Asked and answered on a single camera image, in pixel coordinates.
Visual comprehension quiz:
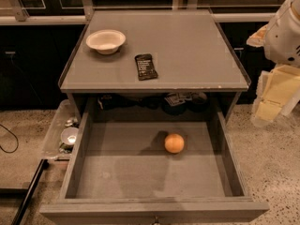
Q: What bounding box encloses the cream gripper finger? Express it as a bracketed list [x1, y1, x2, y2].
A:
[247, 25, 267, 47]
[250, 64, 300, 128]

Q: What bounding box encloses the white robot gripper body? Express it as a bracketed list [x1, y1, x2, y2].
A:
[263, 0, 300, 67]

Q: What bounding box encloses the orange fruit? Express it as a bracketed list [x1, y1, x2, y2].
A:
[164, 133, 185, 154]

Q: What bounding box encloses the grey cabinet counter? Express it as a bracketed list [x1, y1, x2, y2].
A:
[57, 9, 252, 124]

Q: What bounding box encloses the grey open top drawer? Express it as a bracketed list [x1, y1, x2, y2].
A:
[40, 98, 269, 225]

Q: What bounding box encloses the black snack bar wrapper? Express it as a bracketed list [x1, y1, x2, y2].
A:
[135, 53, 158, 81]

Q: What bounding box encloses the white paper bowl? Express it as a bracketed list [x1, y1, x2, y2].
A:
[86, 29, 126, 55]

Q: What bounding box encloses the small white cup in bin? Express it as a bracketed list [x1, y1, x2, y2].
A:
[61, 127, 79, 145]

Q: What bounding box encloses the clear plastic storage bin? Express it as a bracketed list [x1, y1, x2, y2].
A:
[41, 99, 79, 160]

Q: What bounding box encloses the black bar on floor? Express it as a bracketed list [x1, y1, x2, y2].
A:
[11, 159, 49, 225]

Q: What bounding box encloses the metal window frame rail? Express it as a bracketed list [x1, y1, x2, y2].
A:
[0, 0, 286, 25]

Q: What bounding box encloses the black cable on floor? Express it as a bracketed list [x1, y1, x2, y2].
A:
[0, 124, 20, 154]

